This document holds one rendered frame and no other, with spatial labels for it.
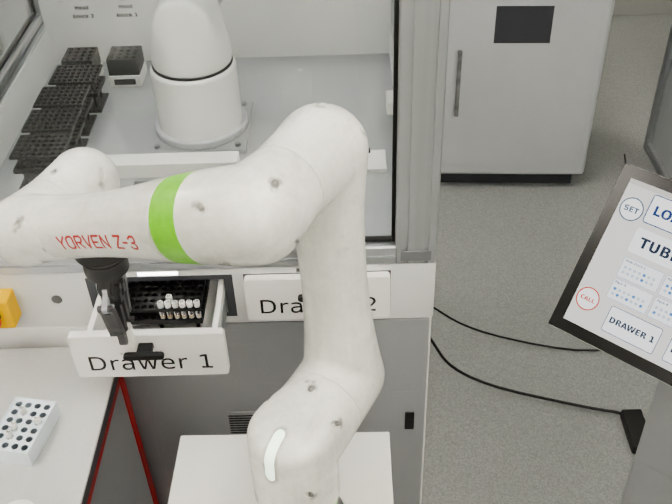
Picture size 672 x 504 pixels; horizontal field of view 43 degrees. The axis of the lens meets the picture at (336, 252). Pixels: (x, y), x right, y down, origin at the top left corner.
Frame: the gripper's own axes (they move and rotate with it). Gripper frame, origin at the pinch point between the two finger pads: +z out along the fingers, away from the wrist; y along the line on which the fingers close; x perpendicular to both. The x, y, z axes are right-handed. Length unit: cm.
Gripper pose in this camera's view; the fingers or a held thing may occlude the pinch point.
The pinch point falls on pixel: (125, 338)
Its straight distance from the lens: 161.2
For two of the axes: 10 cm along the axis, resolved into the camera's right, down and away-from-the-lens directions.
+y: 0.0, 6.4, -7.7
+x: 10.0, -0.3, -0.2
